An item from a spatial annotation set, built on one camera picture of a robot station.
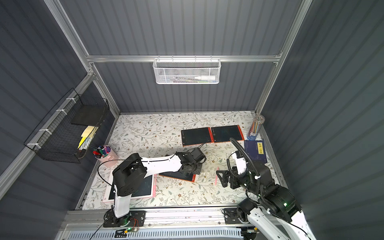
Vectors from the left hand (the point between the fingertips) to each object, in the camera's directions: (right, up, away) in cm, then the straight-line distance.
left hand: (201, 172), depth 87 cm
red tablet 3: (-1, +20, +20) cm, 28 cm away
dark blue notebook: (+37, +12, +10) cm, 40 cm away
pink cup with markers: (-55, +11, -3) cm, 56 cm away
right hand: (+11, +8, -23) cm, 27 cm away
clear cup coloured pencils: (+35, +27, +6) cm, 45 cm away
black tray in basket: (-61, +33, -9) cm, 70 cm away
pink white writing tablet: (-30, -8, -5) cm, 31 cm away
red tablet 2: (+19, +22, +21) cm, 36 cm away
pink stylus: (+9, -4, -1) cm, 10 cm away
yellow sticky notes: (-58, +23, -14) cm, 64 cm away
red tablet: (-13, -2, +2) cm, 13 cm away
